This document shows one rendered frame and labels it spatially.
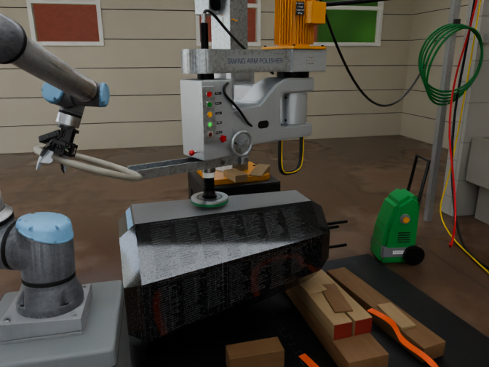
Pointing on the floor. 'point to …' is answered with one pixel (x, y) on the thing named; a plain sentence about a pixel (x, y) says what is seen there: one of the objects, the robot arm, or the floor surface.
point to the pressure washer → (399, 225)
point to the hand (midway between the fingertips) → (49, 171)
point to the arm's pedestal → (111, 357)
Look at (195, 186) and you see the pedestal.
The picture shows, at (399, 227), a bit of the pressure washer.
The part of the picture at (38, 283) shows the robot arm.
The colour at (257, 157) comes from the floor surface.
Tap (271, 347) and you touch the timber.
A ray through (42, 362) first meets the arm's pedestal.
